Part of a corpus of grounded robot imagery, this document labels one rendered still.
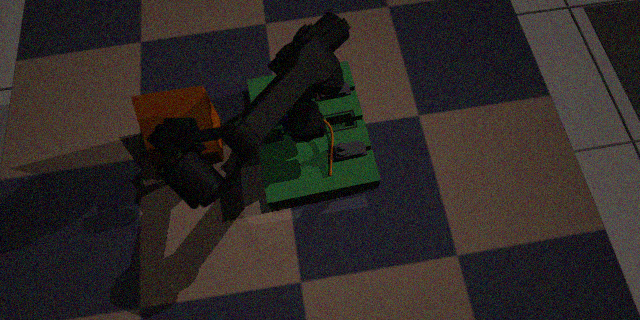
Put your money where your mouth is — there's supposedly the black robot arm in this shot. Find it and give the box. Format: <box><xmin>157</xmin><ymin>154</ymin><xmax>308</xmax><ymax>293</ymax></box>
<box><xmin>147</xmin><ymin>11</ymin><xmax>351</xmax><ymax>209</ymax></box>

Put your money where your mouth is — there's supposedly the green flat rectangular board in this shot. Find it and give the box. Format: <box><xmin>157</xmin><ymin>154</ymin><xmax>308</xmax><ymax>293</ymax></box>
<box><xmin>259</xmin><ymin>61</ymin><xmax>381</xmax><ymax>209</ymax></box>

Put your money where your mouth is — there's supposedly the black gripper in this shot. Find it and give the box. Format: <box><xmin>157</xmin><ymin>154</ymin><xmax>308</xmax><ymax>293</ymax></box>
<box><xmin>287</xmin><ymin>88</ymin><xmax>326</xmax><ymax>142</ymax></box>

